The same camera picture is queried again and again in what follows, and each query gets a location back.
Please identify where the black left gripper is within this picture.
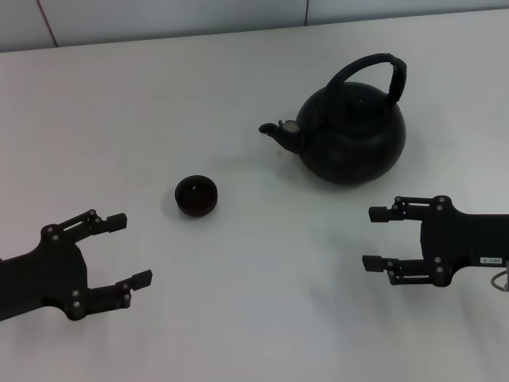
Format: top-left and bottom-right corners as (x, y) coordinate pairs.
(0, 209), (154, 322)

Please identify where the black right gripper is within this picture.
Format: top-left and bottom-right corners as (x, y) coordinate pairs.
(361, 195), (509, 288)

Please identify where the black round teapot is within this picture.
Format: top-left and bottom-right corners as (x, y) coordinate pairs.
(258, 52), (409, 186)

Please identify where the small black teacup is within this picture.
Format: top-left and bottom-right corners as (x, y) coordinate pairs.
(174, 174), (220, 218)

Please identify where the grey cable with metal plug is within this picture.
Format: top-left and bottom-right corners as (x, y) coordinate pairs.
(492, 269), (509, 292)

